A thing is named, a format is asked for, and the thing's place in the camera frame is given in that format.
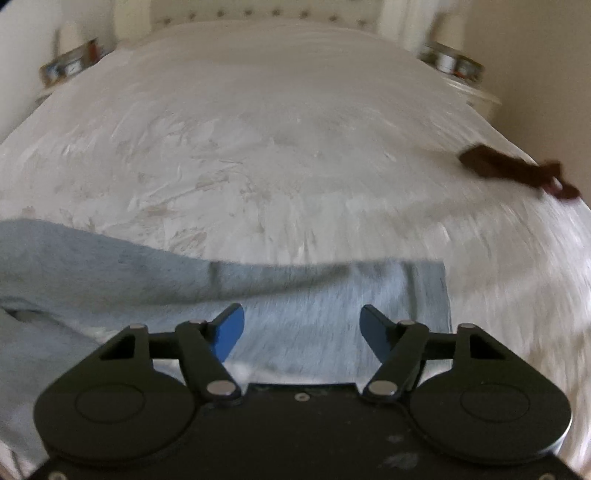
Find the grey sweat pants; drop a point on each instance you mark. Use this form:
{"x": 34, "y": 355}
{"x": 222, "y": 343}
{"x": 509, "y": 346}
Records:
{"x": 65, "y": 292}

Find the left bedside table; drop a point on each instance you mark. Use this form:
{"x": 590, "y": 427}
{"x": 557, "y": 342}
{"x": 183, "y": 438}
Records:
{"x": 67, "y": 66}

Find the dark brown cloth item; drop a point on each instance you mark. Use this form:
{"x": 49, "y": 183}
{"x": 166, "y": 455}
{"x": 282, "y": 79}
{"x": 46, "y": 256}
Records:
{"x": 489, "y": 163}

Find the bedside table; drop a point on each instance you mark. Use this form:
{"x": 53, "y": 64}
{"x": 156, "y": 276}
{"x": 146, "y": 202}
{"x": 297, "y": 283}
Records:
{"x": 464, "y": 75}
{"x": 67, "y": 66}

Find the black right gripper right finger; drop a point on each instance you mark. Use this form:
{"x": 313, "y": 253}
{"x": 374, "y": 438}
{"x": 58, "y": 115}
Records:
{"x": 465, "y": 391}

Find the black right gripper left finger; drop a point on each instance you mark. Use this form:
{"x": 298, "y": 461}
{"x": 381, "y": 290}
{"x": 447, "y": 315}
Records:
{"x": 139, "y": 392}

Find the white embroidered bedspread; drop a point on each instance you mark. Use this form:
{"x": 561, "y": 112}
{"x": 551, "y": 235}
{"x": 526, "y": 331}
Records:
{"x": 281, "y": 143}

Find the right bedside table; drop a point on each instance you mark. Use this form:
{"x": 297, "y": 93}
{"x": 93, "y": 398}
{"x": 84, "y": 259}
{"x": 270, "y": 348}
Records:
{"x": 464, "y": 75}

